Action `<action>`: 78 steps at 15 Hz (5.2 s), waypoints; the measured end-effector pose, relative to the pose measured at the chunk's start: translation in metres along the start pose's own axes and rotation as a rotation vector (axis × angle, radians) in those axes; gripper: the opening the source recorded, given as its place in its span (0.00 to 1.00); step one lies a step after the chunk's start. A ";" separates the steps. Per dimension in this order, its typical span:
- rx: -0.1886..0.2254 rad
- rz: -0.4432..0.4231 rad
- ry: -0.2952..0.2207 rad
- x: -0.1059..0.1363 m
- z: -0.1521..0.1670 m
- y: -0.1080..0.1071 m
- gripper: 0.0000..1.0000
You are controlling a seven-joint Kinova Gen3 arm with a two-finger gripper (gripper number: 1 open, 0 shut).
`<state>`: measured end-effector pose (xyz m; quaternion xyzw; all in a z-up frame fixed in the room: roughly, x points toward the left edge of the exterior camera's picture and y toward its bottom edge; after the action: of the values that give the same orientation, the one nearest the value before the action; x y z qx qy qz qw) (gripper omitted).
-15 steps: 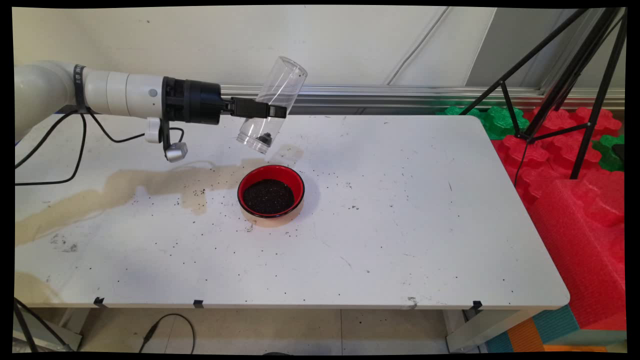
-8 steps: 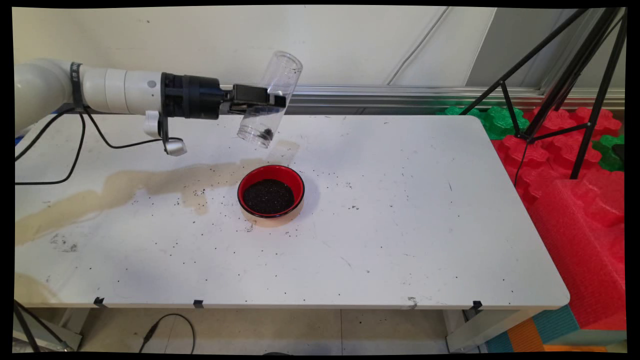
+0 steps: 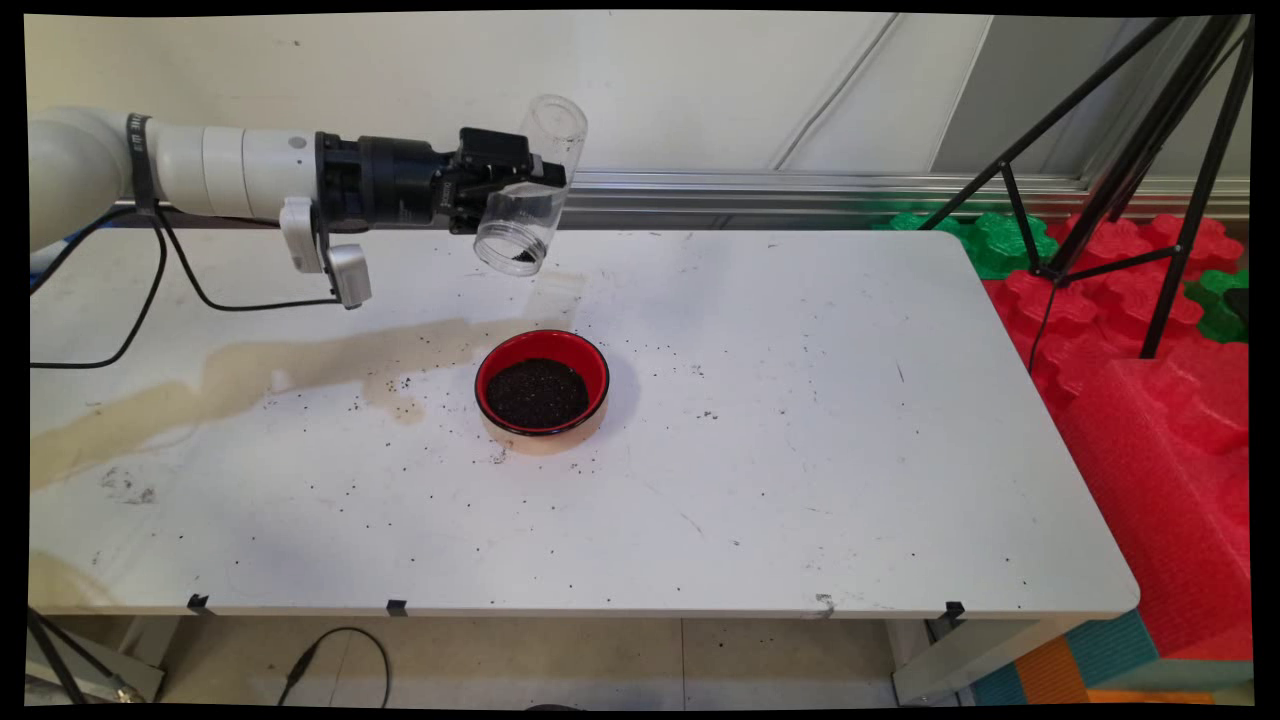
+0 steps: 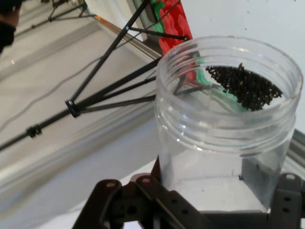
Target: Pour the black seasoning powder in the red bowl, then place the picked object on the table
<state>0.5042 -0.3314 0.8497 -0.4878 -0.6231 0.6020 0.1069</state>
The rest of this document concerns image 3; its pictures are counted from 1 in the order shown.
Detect black cable with metal plug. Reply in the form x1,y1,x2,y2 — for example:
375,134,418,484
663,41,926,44
28,608,141,706

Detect aluminium wall rail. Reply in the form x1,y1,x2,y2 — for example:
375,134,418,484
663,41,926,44
110,165,1251,229

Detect clear plastic jar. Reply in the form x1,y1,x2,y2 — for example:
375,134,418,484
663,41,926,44
473,95,589,278

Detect red bowl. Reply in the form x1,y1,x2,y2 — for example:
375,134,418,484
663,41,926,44
475,329,612,456

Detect red foam puzzle mats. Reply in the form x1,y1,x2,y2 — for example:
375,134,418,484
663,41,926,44
985,212,1249,411

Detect white wall conduit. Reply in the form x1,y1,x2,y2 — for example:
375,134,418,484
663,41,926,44
775,15,901,171

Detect black tripod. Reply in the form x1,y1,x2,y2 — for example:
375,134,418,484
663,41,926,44
918,15,1256,361

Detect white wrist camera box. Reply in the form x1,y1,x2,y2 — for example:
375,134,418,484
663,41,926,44
279,197,373,310

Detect thin black tripod cable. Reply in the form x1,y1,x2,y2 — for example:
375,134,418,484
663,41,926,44
1028,280,1061,376

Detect black floor cable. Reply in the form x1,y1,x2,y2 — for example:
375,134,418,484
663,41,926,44
278,627,391,707

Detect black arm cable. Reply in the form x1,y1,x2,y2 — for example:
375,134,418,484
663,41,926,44
30,205,343,369

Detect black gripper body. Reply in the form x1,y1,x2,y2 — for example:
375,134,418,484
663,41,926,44
315,132,467,237

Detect grey table leg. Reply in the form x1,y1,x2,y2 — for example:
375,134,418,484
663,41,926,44
893,615,1086,706
28,615,166,703

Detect teal foam floor tile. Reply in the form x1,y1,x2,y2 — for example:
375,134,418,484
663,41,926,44
1065,610,1161,691

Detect large red foam block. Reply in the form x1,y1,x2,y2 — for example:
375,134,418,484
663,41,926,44
1055,340,1253,661

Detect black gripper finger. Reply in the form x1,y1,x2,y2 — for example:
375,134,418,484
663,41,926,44
458,127,568,193
448,194,501,237

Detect black seeds in bowl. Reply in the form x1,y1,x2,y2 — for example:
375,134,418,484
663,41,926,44
486,358,591,431

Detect orange foam floor tile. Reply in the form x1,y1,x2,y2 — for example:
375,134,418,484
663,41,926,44
1015,635,1091,706

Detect green foam puzzle piece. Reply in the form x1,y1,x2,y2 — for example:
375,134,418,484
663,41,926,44
875,210,1059,281
1185,268,1251,346

